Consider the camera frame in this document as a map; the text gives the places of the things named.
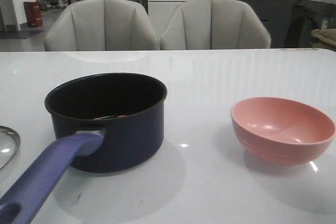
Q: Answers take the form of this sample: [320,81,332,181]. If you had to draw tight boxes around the orange ham slices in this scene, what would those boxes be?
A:
[93,115,126,120]

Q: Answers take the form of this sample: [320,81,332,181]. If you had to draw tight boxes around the pink bowl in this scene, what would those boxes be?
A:
[230,97,335,165]

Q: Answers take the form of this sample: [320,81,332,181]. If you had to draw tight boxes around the glass pot lid blue knob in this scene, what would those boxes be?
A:
[1,125,20,170]

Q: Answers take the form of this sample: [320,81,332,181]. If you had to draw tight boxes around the right grey armchair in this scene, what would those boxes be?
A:
[160,0,271,50]

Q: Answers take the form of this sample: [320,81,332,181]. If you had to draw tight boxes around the grey armchair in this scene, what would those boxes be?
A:
[44,0,159,51]
[160,0,271,50]

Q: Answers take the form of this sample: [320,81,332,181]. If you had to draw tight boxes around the left grey armchair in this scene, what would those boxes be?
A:
[44,0,159,51]

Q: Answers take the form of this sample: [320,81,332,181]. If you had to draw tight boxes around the blue saucepan with handle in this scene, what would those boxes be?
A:
[1,73,167,223]

